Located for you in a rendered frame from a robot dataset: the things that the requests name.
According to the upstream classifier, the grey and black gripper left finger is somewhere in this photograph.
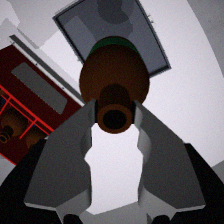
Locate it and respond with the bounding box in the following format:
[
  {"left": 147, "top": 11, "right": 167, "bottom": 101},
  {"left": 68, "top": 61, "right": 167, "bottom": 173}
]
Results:
[{"left": 0, "top": 99, "right": 98, "bottom": 224}]

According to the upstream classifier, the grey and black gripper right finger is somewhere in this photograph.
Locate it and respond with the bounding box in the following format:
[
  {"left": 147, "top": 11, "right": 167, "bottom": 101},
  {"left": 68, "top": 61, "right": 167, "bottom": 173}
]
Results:
[{"left": 131, "top": 100, "right": 224, "bottom": 224}]

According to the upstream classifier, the black shallow tray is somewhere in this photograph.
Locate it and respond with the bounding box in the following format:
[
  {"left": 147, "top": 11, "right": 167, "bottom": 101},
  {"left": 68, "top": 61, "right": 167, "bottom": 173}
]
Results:
[{"left": 52, "top": 0, "right": 172, "bottom": 78}]

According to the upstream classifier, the dark red plastic crate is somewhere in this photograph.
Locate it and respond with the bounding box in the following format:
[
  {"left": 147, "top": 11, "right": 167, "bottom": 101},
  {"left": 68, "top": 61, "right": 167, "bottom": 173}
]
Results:
[{"left": 0, "top": 44, "right": 82, "bottom": 166}]

